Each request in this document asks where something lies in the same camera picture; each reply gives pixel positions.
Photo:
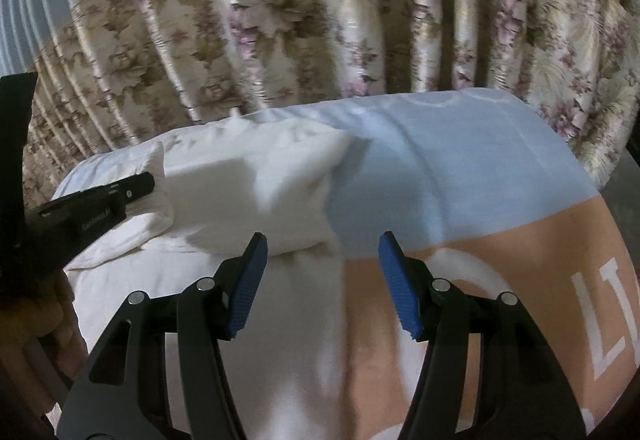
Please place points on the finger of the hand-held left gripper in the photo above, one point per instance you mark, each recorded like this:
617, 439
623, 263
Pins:
100, 197

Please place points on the person's left hand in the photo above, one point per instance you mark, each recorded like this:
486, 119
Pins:
55, 315

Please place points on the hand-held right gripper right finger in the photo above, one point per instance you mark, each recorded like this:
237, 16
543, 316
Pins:
397, 285

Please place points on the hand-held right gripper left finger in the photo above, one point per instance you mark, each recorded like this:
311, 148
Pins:
247, 290

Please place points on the white cloth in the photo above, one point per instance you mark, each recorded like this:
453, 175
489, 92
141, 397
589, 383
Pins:
225, 180

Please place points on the floral curtain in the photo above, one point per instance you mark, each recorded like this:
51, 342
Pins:
300, 20

